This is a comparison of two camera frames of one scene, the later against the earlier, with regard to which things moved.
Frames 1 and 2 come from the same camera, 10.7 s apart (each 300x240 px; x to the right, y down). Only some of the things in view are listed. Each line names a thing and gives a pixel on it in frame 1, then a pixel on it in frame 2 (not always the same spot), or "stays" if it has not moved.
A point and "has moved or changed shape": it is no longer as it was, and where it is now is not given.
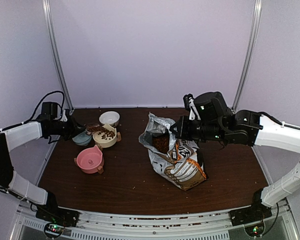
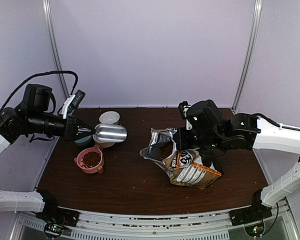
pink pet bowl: x=90 y=160 stays
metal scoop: x=90 y=127 has moved or changed shape
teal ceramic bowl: x=82 y=139 stays
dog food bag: x=177 y=161 has moved or changed shape
